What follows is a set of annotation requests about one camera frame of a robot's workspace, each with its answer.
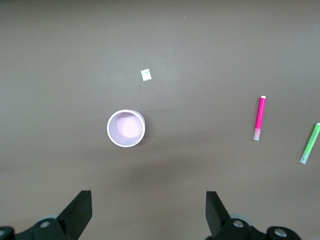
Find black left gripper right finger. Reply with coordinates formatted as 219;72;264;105
205;191;301;240

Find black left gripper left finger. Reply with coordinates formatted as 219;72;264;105
14;190;93;240

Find pink marker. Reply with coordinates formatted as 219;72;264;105
253;95;267;141

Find pink plastic cup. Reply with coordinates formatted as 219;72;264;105
106;109;146;148

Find green marker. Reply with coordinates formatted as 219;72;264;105
299;122;320;165

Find small square paper tag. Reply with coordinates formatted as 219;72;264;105
140;68;153;82

